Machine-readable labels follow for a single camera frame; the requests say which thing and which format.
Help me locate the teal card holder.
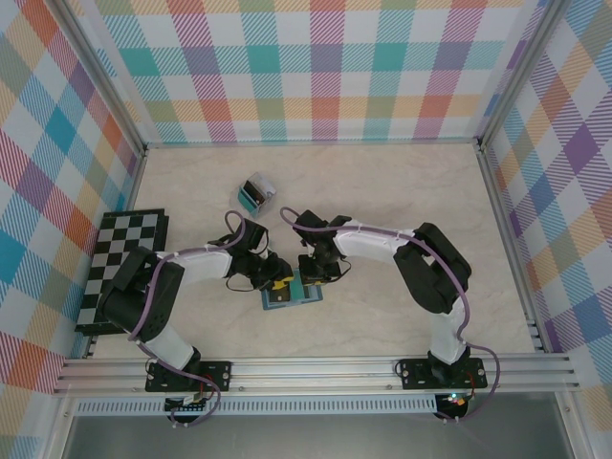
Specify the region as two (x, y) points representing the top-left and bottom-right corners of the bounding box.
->
(260, 270), (324, 313)

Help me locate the teal card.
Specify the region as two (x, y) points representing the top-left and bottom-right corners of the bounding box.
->
(237, 187), (260, 212)

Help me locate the dark brown card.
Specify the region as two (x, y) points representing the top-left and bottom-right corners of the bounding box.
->
(243, 178), (268, 202)

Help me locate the clear plastic box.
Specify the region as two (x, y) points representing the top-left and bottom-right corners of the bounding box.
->
(231, 171), (281, 224)

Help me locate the black silver chessboard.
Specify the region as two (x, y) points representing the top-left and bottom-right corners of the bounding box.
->
(75, 207), (171, 336)

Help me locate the grey metal panel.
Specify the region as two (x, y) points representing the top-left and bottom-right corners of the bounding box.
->
(61, 413), (575, 459)

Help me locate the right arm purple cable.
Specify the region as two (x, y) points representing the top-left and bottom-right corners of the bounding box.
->
(279, 206), (502, 425)

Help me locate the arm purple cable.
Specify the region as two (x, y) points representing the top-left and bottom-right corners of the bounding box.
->
(127, 209), (254, 427)
(279, 206), (502, 425)

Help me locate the wide aluminium mounting rail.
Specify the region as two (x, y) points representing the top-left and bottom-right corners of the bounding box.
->
(51, 352), (583, 397)

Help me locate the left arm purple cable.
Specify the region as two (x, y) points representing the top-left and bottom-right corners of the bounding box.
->
(127, 209), (254, 427)

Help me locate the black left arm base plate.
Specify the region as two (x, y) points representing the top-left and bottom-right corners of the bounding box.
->
(145, 361), (233, 394)

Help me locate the thin aluminium wall rail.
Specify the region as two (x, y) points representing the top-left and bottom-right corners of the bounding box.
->
(142, 137), (482, 150)

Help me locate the slotted grey cable duct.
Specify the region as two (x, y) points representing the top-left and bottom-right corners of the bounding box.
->
(75, 399), (440, 418)

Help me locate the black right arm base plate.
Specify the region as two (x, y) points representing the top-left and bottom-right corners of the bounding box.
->
(399, 356), (489, 391)

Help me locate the aluminium side rail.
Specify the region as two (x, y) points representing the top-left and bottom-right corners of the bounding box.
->
(476, 145), (547, 354)

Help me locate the aluminium corner post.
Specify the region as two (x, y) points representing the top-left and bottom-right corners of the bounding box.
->
(476, 0), (563, 150)
(55, 0), (148, 157)

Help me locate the aluminium frame leg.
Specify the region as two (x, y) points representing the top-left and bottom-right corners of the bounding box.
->
(46, 394), (74, 459)
(554, 391), (582, 459)

